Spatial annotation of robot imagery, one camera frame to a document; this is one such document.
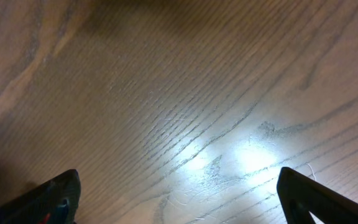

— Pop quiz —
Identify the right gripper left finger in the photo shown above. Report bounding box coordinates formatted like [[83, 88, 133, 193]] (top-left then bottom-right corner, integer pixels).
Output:
[[0, 169, 81, 224]]

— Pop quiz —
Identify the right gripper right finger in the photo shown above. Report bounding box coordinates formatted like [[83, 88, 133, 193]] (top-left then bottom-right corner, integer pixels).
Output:
[[277, 167, 358, 223]]

